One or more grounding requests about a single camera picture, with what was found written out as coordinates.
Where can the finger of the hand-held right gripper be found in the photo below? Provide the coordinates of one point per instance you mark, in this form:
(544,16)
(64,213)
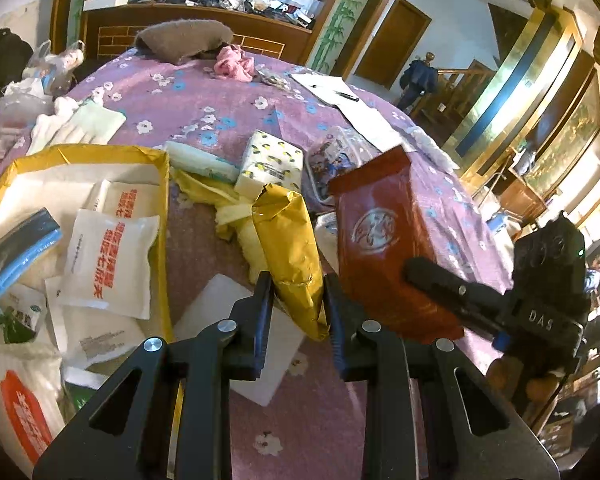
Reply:
(450,287)

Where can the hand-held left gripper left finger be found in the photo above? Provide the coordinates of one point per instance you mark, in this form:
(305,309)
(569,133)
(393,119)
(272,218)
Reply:
(255,320)

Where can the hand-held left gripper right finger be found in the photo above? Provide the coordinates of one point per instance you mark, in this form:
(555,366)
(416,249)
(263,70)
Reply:
(341,325)

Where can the gold foil bag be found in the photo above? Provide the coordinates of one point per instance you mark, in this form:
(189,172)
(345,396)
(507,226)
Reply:
(290,250)

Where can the red foil bag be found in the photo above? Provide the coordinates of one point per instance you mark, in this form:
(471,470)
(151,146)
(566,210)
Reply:
(380,240)

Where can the yellow cloth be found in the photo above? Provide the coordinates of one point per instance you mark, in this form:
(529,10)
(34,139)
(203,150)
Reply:
(230,215)

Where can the lemon print tissue pack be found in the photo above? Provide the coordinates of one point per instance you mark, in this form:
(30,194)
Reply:
(270,160)

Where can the white packet with orange label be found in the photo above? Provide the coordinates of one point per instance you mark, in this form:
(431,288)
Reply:
(15,400)

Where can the yellow cardboard box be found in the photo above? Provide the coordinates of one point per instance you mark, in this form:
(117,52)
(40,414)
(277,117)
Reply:
(40,175)

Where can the person's right hand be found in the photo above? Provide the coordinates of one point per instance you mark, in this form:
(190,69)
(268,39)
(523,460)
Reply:
(525,387)

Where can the white foam sheet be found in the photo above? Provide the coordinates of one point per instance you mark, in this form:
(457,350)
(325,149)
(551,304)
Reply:
(260,360)

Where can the white packet with grey text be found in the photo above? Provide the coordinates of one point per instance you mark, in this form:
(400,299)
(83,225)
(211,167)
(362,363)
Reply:
(100,340)

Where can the clear plastic case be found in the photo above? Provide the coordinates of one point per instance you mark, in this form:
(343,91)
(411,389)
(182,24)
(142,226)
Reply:
(337,160)

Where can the teal tissue pack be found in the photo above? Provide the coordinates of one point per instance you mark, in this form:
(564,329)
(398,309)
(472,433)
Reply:
(200,160)

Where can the wooden staircase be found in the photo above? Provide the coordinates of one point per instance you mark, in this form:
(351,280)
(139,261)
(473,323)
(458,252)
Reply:
(460,95)

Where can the white papers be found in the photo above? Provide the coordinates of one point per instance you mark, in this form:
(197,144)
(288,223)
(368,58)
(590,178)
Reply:
(360,115)

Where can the black pen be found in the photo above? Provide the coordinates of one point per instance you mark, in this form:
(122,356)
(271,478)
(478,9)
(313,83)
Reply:
(346,95)

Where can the small clear packet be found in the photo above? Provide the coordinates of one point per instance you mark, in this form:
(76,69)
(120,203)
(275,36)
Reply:
(272,79)

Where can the green and white packet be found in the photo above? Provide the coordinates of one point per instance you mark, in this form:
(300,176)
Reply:
(10,317)

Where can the blue and black pack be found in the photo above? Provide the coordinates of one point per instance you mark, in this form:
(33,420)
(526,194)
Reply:
(20,250)

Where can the wooden door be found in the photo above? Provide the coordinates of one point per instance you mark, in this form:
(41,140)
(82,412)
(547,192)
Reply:
(392,42)

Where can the pink cloth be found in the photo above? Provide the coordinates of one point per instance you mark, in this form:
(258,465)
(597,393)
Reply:
(235,64)

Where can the white and green towel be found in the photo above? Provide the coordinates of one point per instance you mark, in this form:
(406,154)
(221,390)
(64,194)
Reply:
(85,127)

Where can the grey cushion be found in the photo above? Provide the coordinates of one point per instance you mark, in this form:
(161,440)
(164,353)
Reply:
(185,40)

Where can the clear plastic bag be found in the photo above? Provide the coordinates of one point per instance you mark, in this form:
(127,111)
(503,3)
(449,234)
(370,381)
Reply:
(55,67)

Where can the black jacket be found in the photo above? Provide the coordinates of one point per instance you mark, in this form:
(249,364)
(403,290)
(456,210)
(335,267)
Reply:
(2,65)

